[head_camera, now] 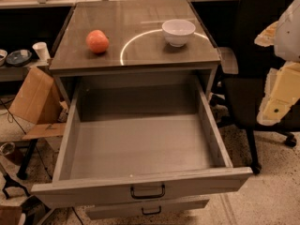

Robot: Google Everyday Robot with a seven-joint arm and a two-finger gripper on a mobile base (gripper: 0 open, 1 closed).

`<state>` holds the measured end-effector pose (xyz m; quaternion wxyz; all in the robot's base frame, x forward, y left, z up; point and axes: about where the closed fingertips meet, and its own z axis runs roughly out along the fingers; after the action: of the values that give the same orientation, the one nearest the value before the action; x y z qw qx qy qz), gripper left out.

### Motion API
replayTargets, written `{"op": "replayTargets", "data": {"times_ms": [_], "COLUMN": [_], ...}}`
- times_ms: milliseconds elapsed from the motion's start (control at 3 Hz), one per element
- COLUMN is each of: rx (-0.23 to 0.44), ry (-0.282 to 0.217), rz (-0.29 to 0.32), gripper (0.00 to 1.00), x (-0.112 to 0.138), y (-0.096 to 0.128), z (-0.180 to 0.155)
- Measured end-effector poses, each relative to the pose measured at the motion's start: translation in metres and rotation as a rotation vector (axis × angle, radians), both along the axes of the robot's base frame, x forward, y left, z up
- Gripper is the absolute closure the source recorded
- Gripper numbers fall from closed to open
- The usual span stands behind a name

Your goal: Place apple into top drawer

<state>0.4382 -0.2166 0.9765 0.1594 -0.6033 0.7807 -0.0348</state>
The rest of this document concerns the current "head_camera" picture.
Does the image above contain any small white bowl at left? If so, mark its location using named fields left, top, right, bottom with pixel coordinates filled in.
left=0, top=49, right=8, bottom=67

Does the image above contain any grey lower drawer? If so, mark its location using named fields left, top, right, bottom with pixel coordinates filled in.
left=85, top=196, right=209, bottom=220

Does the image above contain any white paper cup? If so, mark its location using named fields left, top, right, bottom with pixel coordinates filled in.
left=32, top=42, right=50, bottom=61

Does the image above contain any grey drawer cabinet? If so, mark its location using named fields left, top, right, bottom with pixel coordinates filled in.
left=50, top=0, right=220, bottom=121

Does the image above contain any black stool leg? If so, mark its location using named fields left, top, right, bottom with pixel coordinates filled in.
left=17, top=139, right=38, bottom=180

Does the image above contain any red apple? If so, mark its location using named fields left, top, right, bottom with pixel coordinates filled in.
left=85, top=30, right=110, bottom=53

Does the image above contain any black lower drawer handle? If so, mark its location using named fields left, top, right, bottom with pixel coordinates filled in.
left=141, top=206, right=162, bottom=216

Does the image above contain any white ceramic bowl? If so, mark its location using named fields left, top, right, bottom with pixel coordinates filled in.
left=162, top=19, right=196, bottom=47

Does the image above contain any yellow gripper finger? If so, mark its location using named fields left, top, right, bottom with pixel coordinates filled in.
left=257, top=62, right=300, bottom=126

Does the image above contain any black top drawer handle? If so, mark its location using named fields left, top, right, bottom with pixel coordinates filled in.
left=130, top=185, right=166, bottom=200

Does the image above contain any open grey top drawer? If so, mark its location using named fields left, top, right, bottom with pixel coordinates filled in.
left=30, top=75, right=253, bottom=209

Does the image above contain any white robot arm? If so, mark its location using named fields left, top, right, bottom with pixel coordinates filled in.
left=254, top=0, right=300, bottom=126

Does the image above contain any low side shelf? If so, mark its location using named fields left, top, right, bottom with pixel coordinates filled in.
left=0, top=60, right=51, bottom=82

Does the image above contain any black office chair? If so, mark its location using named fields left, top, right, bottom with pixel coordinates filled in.
left=217, top=0, right=300, bottom=173

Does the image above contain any dark round dish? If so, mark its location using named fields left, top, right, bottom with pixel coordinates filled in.
left=6, top=50, right=32, bottom=67

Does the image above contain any brown cardboard box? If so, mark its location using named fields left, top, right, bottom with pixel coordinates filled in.
left=9, top=67, right=66, bottom=140

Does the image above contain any black drawer handle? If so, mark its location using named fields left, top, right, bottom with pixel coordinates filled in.
left=130, top=185, right=166, bottom=200
left=141, top=206, right=162, bottom=216

